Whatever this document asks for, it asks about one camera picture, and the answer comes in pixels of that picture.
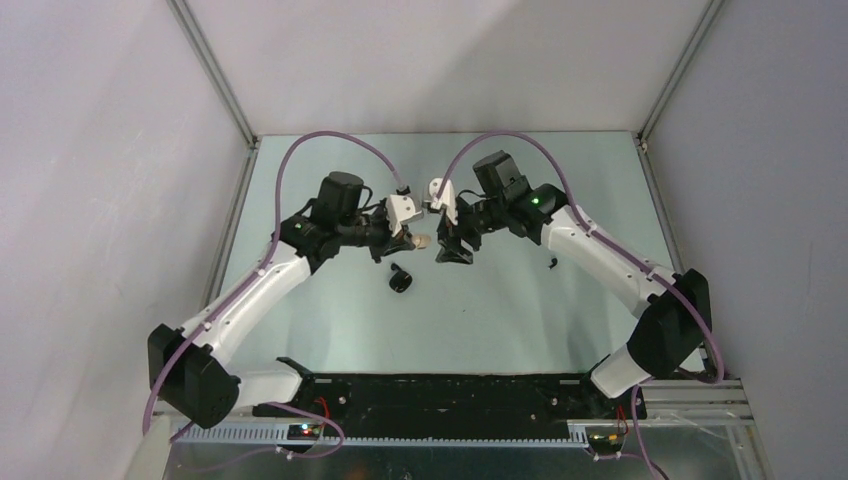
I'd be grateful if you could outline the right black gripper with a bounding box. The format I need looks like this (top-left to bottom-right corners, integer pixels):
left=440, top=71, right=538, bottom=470
left=436, top=196, right=506, bottom=266

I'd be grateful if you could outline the beige earbud charging case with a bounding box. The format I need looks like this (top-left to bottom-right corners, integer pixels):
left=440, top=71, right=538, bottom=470
left=411, top=234, right=431, bottom=249

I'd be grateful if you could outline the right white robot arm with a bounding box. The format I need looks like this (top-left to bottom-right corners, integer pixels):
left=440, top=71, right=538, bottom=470
left=426, top=151, right=711, bottom=418

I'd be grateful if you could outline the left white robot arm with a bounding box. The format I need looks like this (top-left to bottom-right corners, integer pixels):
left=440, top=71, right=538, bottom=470
left=147, top=171, right=428, bottom=429

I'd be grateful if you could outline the black earbud charging case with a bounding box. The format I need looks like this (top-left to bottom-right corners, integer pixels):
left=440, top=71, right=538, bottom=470
left=389, top=263, right=413, bottom=293

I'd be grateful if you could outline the left controller board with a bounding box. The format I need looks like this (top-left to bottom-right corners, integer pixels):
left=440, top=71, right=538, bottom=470
left=286, top=423, right=323, bottom=442

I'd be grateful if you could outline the controller board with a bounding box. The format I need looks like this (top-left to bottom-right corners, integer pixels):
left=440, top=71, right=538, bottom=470
left=286, top=423, right=323, bottom=442
left=588, top=434, right=625, bottom=457

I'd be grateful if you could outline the right controller board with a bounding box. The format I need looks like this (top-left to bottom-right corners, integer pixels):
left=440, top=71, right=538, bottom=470
left=588, top=434, right=625, bottom=457

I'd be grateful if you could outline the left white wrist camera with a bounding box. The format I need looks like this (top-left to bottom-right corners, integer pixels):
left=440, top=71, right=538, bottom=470
left=385, top=194, right=424, bottom=237

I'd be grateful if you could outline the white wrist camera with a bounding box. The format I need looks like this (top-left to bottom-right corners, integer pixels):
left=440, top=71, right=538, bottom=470
left=423, top=177, right=458, bottom=226
left=385, top=194, right=424, bottom=237

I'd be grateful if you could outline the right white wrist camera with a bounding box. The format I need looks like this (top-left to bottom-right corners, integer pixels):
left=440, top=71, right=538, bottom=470
left=423, top=177, right=458, bottom=226

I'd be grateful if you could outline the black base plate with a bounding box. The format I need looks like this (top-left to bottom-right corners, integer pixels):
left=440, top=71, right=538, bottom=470
left=291, top=373, right=647, bottom=439

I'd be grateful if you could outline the right aluminium frame post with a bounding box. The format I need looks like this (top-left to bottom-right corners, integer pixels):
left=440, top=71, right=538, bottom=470
left=636, top=0, right=726, bottom=142

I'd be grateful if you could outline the aluminium frame post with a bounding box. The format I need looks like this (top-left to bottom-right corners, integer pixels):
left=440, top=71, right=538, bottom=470
left=166, top=0, right=257, bottom=148
left=636, top=0, right=726, bottom=142

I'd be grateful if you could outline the grey slotted cable duct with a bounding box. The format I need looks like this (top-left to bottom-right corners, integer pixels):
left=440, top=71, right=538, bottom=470
left=176, top=423, right=589, bottom=448

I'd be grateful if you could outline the left aluminium frame post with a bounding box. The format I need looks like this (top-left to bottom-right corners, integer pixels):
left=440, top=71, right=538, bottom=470
left=166, top=0, right=257, bottom=148

